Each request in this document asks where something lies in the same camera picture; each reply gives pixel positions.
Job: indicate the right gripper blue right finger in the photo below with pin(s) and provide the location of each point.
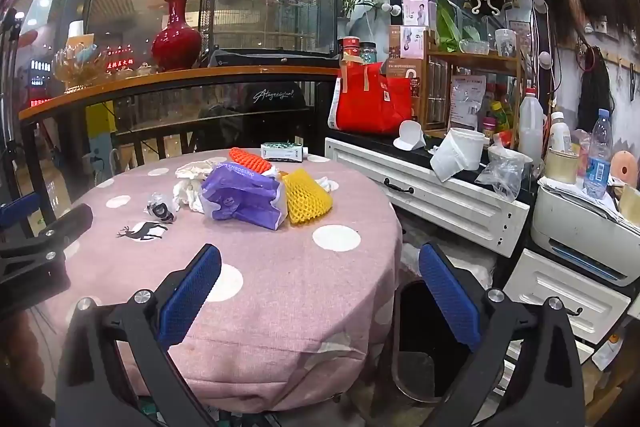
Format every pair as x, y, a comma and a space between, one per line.
546, 386

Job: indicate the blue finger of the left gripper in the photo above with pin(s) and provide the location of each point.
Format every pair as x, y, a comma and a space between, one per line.
64, 231
18, 210

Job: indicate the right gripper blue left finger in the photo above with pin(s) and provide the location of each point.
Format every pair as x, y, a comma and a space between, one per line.
93, 387

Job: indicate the small clear plastic wrapper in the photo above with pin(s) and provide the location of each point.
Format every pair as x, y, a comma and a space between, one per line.
161, 208

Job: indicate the white tissue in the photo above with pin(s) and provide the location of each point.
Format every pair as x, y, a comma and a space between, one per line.
190, 177

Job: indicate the purple plastic bag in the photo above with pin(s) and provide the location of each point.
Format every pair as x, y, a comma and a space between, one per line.
232, 191

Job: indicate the orange peel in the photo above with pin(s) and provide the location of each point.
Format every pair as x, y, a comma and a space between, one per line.
249, 160

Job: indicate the green white toothpaste box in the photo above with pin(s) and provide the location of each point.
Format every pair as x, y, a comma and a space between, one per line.
283, 152

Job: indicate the yellow foam fruit net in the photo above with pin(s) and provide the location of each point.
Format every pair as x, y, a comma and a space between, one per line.
307, 200

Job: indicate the black trash bin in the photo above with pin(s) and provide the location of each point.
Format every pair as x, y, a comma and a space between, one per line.
426, 357

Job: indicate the white drawer cabinet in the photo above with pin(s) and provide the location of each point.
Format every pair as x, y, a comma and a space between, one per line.
596, 307

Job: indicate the white printer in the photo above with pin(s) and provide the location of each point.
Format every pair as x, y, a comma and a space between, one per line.
586, 232

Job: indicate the white desk drawer front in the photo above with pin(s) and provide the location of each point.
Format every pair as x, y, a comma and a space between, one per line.
463, 208

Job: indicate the golden glass bowl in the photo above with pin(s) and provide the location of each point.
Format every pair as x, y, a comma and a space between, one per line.
80, 67

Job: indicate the blue label water bottle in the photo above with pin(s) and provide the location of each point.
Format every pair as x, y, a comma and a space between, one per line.
599, 156

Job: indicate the clear plastic bag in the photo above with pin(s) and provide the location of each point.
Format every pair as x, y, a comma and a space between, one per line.
504, 171

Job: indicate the beige tape roll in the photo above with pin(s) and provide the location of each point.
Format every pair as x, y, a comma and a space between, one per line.
561, 166

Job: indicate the white paper cup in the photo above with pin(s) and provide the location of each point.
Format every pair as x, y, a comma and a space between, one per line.
460, 150

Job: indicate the small white bottle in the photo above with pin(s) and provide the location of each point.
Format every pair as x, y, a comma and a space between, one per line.
559, 137

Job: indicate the red ceramic vase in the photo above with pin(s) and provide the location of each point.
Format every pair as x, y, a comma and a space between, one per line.
178, 45

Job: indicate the pink polka dot tablecloth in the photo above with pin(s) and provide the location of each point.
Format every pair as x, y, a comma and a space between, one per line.
296, 314

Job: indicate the white plastic jug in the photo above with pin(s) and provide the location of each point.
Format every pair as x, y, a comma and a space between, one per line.
531, 126

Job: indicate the white folded card stand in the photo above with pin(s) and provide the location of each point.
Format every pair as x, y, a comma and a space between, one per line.
411, 136

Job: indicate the wooden railing counter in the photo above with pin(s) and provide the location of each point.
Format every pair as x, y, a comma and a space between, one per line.
177, 79

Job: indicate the wooden shelf rack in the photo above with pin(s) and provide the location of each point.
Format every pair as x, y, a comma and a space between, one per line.
460, 90

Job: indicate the glass display case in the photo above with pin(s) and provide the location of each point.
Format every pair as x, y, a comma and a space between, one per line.
306, 27

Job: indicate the red tote bag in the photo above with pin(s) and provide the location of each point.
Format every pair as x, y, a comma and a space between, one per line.
367, 102

